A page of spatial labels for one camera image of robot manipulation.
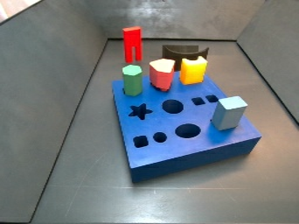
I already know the red two-pronged square-circle block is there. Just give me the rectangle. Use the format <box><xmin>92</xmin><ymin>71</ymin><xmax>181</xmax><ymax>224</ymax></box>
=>
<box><xmin>123</xmin><ymin>26</ymin><xmax>143</xmax><ymax>63</ymax></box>

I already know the blue shape sorter board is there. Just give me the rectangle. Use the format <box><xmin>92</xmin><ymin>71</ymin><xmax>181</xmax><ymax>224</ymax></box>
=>
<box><xmin>113</xmin><ymin>77</ymin><xmax>262</xmax><ymax>182</ymax></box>

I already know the green hexagonal block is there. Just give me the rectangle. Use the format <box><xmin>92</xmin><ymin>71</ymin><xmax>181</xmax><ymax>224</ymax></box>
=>
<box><xmin>123</xmin><ymin>65</ymin><xmax>143</xmax><ymax>96</ymax></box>

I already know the pink-red pentagon block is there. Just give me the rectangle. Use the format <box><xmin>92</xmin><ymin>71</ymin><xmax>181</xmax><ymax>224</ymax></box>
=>
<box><xmin>150</xmin><ymin>59</ymin><xmax>175</xmax><ymax>91</ymax></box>

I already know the yellow block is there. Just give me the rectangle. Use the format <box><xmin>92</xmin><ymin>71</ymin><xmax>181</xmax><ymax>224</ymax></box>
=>
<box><xmin>181</xmin><ymin>56</ymin><xmax>209</xmax><ymax>85</ymax></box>

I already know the light blue rectangular block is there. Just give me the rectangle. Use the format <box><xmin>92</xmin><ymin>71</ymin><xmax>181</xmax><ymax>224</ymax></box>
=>
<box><xmin>211</xmin><ymin>96</ymin><xmax>249</xmax><ymax>130</ymax></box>

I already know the black curved holder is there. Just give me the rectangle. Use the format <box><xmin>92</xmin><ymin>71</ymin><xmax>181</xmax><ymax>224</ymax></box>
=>
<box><xmin>163</xmin><ymin>45</ymin><xmax>210</xmax><ymax>71</ymax></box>

